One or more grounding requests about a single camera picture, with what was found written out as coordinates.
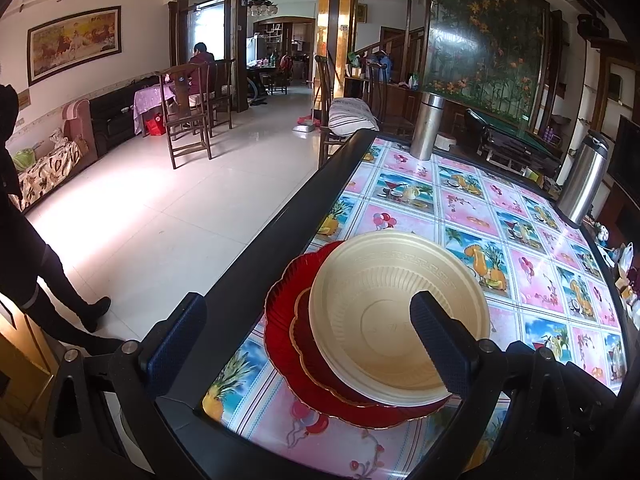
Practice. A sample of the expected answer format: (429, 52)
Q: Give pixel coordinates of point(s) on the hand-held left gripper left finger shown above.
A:
(172, 350)

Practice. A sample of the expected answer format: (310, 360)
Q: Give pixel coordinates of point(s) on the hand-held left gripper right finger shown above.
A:
(442, 345)

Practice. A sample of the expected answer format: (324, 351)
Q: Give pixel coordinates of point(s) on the cream ribbed bowl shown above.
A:
(380, 310)

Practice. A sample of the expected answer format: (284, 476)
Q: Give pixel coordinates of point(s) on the large red scalloped plate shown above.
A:
(280, 350)

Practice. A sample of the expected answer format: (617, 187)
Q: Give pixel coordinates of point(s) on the small red printed plate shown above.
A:
(312, 355)

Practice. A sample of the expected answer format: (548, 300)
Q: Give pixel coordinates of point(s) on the colourful printed tablecloth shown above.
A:
(460, 210)

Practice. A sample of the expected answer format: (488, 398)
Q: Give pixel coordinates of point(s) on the cardboard box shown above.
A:
(20, 355)

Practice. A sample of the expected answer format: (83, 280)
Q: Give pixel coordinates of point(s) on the white plastic bag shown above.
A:
(625, 257)

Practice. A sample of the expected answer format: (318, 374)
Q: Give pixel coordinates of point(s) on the large steel thermos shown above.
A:
(582, 180)

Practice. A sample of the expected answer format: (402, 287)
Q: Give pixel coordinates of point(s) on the steel tumbler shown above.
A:
(427, 127)

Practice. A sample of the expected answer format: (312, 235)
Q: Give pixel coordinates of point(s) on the patterned sofa blanket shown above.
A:
(45, 170)

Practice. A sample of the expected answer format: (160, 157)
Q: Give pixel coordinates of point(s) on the green topped table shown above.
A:
(520, 135)

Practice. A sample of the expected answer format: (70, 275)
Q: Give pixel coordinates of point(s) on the red bag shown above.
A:
(155, 126)

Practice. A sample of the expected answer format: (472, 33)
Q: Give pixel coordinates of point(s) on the black low cabinet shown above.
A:
(112, 115)

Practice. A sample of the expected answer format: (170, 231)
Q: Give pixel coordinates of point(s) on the striped cushion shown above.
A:
(352, 115)

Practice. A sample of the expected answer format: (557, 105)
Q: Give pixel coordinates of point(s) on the pink sofa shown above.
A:
(80, 120)

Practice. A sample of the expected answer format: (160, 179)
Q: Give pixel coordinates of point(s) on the pink table cloth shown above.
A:
(147, 102)

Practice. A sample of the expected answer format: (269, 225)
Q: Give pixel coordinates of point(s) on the grey dustpan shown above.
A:
(304, 128)

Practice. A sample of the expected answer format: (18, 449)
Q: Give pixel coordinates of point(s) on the tall wooden chair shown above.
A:
(322, 90)
(375, 90)

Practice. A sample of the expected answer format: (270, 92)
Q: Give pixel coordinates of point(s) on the black television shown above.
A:
(627, 155)

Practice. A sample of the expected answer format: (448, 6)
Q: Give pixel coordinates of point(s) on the floral glass screen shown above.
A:
(485, 35)

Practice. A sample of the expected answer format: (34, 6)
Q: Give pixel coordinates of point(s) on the golden pillar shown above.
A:
(332, 35)

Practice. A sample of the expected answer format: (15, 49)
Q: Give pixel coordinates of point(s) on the chandelier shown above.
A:
(262, 7)

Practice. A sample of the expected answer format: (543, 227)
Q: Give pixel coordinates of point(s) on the framed wall painting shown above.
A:
(75, 42)

